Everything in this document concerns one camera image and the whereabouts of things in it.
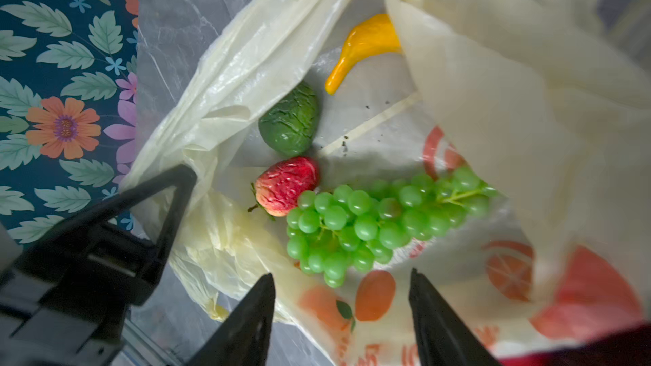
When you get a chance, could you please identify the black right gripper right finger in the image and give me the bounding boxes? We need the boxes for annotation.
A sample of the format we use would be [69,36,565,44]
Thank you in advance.
[409,269,500,366]

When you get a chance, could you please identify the red fake strawberry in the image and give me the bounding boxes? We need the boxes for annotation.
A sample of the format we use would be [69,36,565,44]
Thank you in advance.
[248,156,320,217]

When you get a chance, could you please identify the cream plastic bag with fruit print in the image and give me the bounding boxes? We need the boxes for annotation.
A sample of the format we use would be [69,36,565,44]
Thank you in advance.
[122,0,650,365]

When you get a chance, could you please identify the yellow fake banana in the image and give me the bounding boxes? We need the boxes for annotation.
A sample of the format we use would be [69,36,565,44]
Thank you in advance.
[325,14,403,95]

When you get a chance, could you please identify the green fake lime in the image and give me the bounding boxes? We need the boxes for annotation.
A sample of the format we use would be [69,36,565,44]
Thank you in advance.
[259,81,320,158]

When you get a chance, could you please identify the green fake grape bunch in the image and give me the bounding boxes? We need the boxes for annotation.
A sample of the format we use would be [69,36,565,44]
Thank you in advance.
[287,165,499,288]

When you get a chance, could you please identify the red flower-shaped plate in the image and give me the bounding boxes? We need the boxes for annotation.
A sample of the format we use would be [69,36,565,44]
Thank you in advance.
[500,324,650,366]

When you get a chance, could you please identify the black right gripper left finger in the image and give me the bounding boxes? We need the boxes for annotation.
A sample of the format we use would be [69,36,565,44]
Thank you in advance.
[188,274,276,366]

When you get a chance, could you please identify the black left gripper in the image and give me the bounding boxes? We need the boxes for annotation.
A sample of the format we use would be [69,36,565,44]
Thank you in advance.
[1,164,197,365]

